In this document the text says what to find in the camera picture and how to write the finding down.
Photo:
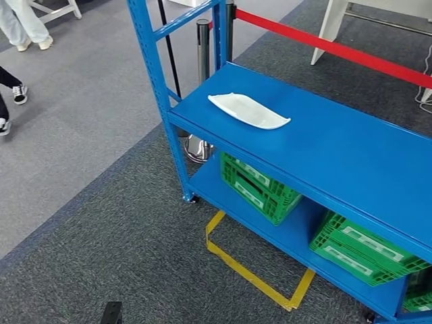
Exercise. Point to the red barrier belt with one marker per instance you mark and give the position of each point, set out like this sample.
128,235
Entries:
337,47

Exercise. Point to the person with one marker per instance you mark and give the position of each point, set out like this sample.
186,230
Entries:
20,94
23,22

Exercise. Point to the white plastic cover part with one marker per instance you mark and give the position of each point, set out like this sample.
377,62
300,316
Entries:
249,112

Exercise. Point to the white furniture frame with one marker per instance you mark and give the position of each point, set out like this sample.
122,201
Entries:
72,6

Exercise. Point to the black slanted pole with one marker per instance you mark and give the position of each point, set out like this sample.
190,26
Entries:
170,58

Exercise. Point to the green plastic crate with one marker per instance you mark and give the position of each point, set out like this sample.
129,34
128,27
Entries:
371,243
420,281
280,190
270,212
418,305
347,266

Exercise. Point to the white desk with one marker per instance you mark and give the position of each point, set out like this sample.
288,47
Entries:
328,31

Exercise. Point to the blue metal shelf rack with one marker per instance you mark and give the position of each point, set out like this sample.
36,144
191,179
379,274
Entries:
320,147

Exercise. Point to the yellow floor tape outline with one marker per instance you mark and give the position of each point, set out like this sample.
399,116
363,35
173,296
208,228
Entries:
242,270

